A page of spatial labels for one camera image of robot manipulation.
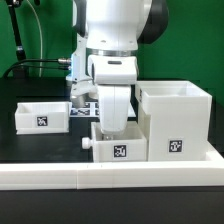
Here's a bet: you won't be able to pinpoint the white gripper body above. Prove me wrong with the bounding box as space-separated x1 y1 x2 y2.
70 55 138 134

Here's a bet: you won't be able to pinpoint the white front drawer box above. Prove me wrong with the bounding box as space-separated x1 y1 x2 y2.
82 121 147 163

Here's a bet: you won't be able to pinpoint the white drawer box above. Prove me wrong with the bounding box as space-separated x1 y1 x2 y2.
15 102 69 135
82 121 147 163

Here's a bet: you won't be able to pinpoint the white drawer cabinet frame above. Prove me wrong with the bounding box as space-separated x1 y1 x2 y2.
135 81 212 161

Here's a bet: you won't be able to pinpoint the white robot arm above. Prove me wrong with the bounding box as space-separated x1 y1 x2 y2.
66 0 169 138

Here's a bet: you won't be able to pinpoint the white rear drawer box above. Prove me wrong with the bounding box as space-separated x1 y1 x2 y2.
15 102 69 135

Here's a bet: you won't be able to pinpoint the white marker tag plate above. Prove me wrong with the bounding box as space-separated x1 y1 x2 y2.
68 101 137 118

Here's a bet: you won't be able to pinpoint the white L-shaped boundary fence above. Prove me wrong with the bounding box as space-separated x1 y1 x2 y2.
0 146 224 190

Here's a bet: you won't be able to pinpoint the grey hanging cable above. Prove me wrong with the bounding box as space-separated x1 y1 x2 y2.
25 0 45 78

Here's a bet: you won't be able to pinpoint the black cables at base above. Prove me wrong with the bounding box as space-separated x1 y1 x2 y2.
2 57 73 79

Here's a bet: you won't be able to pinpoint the black camera stand pole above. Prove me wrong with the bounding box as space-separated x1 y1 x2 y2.
4 0 30 80

